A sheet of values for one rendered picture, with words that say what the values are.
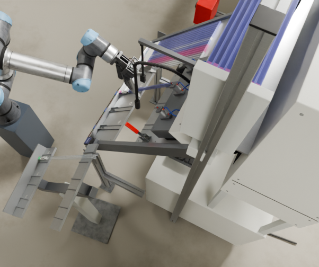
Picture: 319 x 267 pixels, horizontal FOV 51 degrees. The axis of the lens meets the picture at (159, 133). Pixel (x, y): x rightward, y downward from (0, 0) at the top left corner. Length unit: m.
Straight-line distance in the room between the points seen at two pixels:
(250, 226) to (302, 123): 1.06
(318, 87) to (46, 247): 1.98
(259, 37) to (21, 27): 2.73
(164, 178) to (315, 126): 1.09
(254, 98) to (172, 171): 1.09
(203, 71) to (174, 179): 1.09
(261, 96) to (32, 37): 2.54
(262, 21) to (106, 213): 1.94
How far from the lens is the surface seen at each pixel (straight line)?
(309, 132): 0.75
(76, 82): 1.47
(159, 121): 1.20
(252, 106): 0.70
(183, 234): 2.28
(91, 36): 1.47
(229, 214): 1.70
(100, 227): 2.29
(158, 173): 1.70
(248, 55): 0.56
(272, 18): 0.51
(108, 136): 1.56
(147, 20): 3.00
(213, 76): 0.66
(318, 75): 0.72
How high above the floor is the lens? 2.26
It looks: 68 degrees down
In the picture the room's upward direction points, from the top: 4 degrees clockwise
